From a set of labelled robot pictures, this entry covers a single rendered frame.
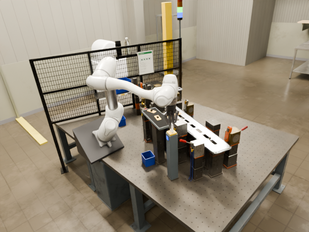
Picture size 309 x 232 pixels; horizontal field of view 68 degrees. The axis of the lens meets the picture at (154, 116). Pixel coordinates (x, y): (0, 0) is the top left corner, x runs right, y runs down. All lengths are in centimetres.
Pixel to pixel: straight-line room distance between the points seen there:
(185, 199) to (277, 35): 768
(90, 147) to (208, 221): 126
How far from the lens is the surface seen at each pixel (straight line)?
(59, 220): 291
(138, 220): 247
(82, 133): 238
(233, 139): 200
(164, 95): 139
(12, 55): 523
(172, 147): 180
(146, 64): 315
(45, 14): 539
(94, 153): 232
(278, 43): 898
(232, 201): 191
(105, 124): 217
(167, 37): 327
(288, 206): 302
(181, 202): 185
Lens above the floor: 208
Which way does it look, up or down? 28 degrees down
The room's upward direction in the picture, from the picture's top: 4 degrees counter-clockwise
